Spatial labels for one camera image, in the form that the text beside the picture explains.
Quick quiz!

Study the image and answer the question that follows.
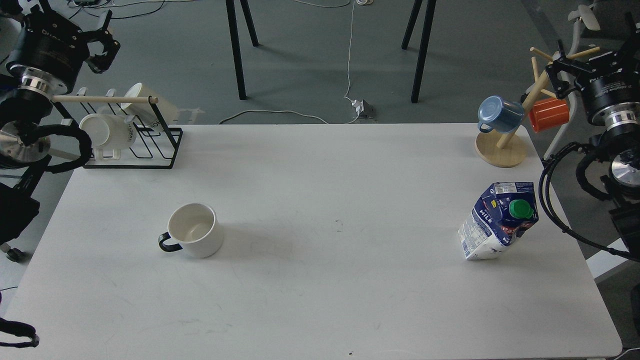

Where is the black wire mug rack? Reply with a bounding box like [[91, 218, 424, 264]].
[[52, 88, 183, 169]]

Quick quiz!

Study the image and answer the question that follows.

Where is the black table leg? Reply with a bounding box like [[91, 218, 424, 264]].
[[401, 0, 438, 104], [225, 0, 260, 101]]

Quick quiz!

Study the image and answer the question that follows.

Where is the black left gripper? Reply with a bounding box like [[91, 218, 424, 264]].
[[6, 10, 121, 91]]

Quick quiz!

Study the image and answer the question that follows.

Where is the blue milk carton green cap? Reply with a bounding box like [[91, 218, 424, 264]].
[[457, 181, 539, 261]]

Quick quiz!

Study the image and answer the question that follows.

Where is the black table leg left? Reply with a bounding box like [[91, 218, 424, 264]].
[[225, 0, 260, 101]]

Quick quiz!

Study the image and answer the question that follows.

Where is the wooden mug tree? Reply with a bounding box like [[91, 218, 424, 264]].
[[474, 46, 600, 168]]

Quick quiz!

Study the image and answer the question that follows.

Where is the blue mug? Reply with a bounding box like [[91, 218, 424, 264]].
[[477, 95, 525, 134]]

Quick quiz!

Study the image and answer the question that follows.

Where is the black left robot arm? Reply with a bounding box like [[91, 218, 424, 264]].
[[1, 0, 121, 262]]

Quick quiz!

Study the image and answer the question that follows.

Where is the white mug black handle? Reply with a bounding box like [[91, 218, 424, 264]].
[[158, 203, 224, 259]]

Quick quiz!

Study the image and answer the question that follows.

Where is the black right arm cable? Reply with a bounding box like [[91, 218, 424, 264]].
[[538, 142, 640, 262]]

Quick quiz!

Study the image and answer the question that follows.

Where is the white power adapter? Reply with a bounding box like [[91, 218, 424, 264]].
[[350, 99, 377, 120]]

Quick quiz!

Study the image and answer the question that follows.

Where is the white mug on rack rear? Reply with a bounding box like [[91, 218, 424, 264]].
[[119, 82, 179, 132]]

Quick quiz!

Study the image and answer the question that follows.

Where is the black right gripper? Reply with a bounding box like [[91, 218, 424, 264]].
[[544, 39, 639, 126]]

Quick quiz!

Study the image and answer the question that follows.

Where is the orange mug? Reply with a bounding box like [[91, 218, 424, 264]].
[[528, 97, 570, 133]]

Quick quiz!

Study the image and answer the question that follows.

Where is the black table leg right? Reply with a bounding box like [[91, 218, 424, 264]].
[[401, 0, 438, 104]]

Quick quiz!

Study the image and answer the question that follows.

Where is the white mug on rack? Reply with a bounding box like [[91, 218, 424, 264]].
[[119, 82, 179, 132], [78, 113, 138, 160]]

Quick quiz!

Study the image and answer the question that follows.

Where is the black floor cable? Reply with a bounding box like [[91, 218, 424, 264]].
[[67, 0, 196, 21]]

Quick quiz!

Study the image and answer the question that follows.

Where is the white mug on rack front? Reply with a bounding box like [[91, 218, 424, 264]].
[[78, 113, 138, 160]]

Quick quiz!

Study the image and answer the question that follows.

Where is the white floor cable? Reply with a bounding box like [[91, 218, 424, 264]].
[[218, 0, 373, 125]]

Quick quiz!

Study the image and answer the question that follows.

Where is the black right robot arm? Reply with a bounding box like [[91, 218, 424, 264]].
[[538, 36, 640, 262]]

